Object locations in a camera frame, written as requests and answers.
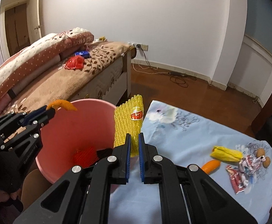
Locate brown walnut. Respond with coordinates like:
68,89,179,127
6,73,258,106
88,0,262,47
256,148,265,158
262,156,271,168

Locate folded polka dot quilt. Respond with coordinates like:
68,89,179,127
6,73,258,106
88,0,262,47
0,27,94,100

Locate window with gold frame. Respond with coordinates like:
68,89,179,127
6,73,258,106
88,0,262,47
245,0,272,54

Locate blue package on bed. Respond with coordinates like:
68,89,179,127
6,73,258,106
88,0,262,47
74,51,90,59

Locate black cable on floor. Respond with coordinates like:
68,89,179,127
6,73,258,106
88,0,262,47
132,47,197,89

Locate orange peel piece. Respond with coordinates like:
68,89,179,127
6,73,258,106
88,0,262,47
46,100,78,111
201,159,221,175

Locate wall power socket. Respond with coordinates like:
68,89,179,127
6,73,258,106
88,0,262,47
129,43,149,52

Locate colourful foil wrapper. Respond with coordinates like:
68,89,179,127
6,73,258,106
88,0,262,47
238,155,265,187

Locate wooden bed frame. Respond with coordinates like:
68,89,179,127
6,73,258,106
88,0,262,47
70,49,135,105

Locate red plastic bag on bed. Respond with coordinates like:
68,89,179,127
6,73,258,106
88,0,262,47
64,56,84,70

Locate red white wrapper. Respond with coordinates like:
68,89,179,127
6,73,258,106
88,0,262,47
226,165,249,194

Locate brown leaf pattern blanket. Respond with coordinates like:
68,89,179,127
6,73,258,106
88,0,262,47
0,41,136,116

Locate wooden door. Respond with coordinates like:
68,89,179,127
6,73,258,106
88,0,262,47
5,4,31,56

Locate pink plastic bucket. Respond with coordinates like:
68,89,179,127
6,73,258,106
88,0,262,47
36,99,116,183

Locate person's left hand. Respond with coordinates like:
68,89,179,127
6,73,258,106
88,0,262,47
0,189,21,203

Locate yellow plastic bag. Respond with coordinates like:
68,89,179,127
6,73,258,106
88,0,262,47
210,146,243,162

